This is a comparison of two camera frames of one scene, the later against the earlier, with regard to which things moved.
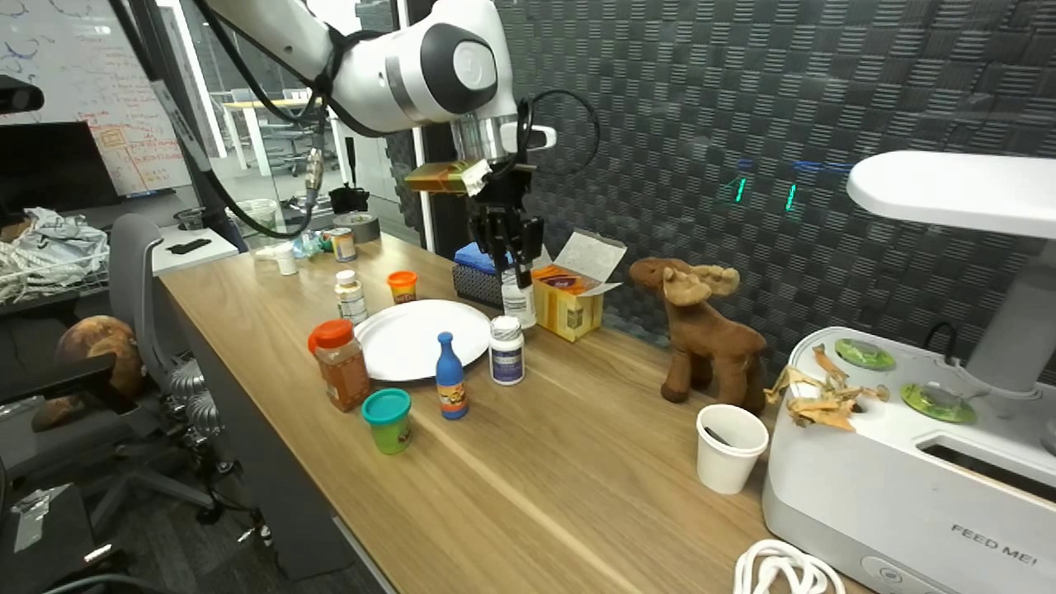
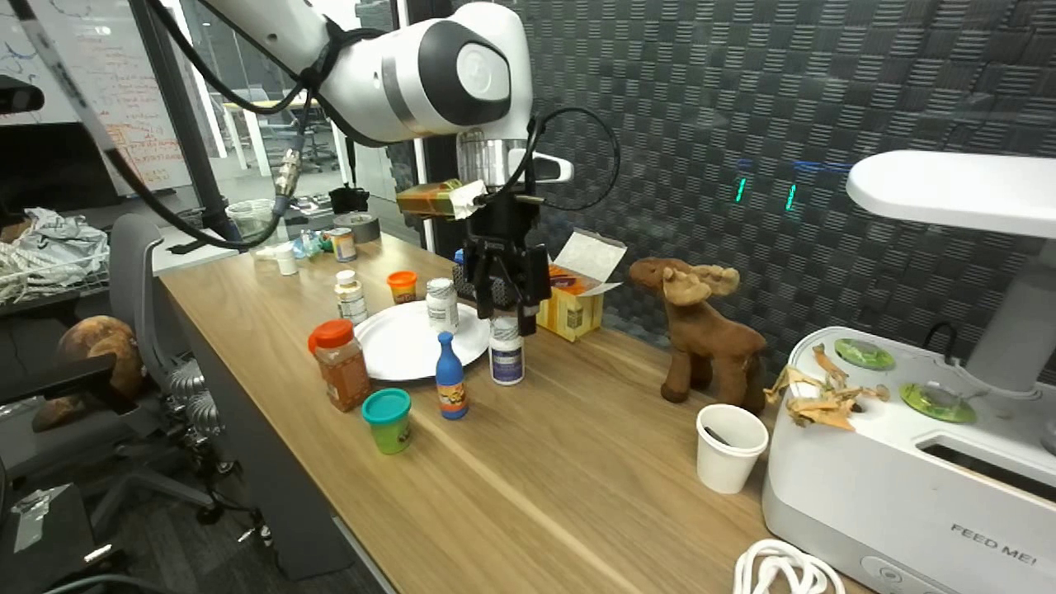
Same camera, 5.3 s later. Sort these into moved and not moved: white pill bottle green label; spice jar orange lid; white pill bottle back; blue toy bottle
Moved: white pill bottle back
Not moved: blue toy bottle; spice jar orange lid; white pill bottle green label
